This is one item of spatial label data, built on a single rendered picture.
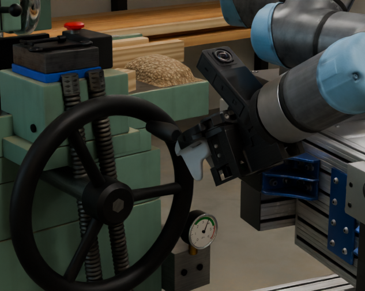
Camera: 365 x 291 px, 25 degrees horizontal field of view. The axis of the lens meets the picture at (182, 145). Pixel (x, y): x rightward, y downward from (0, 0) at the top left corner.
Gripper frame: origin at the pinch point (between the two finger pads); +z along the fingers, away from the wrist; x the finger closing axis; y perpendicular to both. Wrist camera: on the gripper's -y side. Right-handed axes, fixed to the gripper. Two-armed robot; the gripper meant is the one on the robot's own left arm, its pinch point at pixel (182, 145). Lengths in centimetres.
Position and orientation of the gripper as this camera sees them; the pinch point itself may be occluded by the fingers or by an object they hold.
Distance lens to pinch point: 111.3
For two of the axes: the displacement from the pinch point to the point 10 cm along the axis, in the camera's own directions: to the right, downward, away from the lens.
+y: 3.2, 9.4, -1.2
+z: -5.2, 2.8, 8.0
